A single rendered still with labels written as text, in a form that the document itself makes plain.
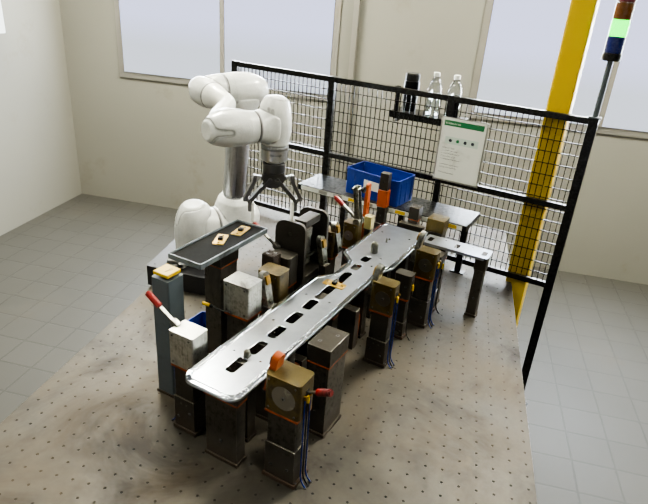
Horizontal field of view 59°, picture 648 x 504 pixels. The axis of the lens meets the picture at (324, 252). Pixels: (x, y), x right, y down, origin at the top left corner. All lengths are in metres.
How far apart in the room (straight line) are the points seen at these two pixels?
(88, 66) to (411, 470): 4.49
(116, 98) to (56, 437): 3.85
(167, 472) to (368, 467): 0.58
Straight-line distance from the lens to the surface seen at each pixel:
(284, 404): 1.56
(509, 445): 2.02
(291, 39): 4.67
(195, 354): 1.71
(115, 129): 5.49
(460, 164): 2.85
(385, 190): 2.73
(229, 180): 2.57
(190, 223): 2.55
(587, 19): 2.71
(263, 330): 1.81
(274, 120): 1.83
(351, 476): 1.80
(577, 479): 3.08
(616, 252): 5.01
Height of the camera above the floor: 2.00
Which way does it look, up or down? 26 degrees down
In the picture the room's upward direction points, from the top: 4 degrees clockwise
